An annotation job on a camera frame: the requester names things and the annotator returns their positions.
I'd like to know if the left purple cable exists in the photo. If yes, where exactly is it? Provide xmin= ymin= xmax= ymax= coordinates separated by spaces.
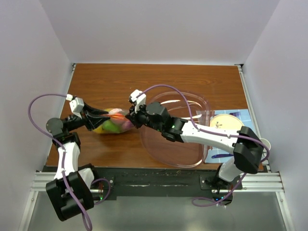
xmin=28 ymin=93 xmax=112 ymax=231

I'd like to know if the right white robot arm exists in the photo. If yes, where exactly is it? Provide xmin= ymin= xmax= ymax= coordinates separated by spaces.
xmin=126 ymin=102 xmax=264 ymax=189

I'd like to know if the white blue-handled mug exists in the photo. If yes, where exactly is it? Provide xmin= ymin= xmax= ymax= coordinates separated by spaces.
xmin=260 ymin=138 xmax=271 ymax=154

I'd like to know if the clear pink plastic tray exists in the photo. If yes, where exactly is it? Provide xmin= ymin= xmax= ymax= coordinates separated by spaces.
xmin=140 ymin=89 xmax=213 ymax=168

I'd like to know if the purple plastic fork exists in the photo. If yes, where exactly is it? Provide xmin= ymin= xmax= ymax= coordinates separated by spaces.
xmin=229 ymin=111 xmax=241 ymax=116

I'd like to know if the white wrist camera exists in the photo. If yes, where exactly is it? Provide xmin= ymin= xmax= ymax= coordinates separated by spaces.
xmin=66 ymin=94 xmax=84 ymax=118
xmin=129 ymin=90 xmax=146 ymax=113

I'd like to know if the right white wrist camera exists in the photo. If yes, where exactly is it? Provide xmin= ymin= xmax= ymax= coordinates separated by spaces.
xmin=129 ymin=90 xmax=146 ymax=113

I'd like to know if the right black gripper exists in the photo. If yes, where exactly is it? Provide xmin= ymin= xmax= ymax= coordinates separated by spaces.
xmin=126 ymin=101 xmax=163 ymax=132

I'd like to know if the blue checkered placemat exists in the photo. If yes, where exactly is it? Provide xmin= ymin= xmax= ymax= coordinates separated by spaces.
xmin=205 ymin=109 xmax=256 ymax=164

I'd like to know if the purple fake onion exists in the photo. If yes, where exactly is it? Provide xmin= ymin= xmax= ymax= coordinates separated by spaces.
xmin=122 ymin=120 xmax=134 ymax=130

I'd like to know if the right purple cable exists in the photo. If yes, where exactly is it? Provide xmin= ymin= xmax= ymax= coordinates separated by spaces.
xmin=137 ymin=84 xmax=270 ymax=207

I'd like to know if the green fake vegetable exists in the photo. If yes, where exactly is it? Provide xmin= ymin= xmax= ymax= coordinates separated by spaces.
xmin=102 ymin=120 xmax=121 ymax=133

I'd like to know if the red fake tomato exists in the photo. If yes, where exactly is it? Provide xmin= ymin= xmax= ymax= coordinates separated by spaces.
xmin=108 ymin=108 xmax=127 ymax=125

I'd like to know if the clear zip top bag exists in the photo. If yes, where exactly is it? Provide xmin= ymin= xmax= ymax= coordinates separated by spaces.
xmin=93 ymin=108 xmax=134 ymax=134

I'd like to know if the purple cable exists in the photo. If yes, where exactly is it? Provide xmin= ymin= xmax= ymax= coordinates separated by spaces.
xmin=28 ymin=93 xmax=112 ymax=231
xmin=137 ymin=84 xmax=270 ymax=207

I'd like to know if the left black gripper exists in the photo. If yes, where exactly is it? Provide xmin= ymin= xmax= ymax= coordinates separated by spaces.
xmin=64 ymin=102 xmax=110 ymax=132

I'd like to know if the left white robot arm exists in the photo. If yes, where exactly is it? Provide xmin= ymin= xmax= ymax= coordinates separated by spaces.
xmin=46 ymin=103 xmax=110 ymax=221

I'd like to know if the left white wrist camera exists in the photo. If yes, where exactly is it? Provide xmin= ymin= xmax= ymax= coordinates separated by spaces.
xmin=66 ymin=94 xmax=84 ymax=118

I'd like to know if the yellow fake bell pepper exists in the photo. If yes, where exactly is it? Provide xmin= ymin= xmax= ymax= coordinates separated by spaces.
xmin=93 ymin=108 xmax=112 ymax=134

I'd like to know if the cream floral plate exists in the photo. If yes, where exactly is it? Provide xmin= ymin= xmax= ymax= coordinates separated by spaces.
xmin=210 ymin=114 xmax=244 ymax=130

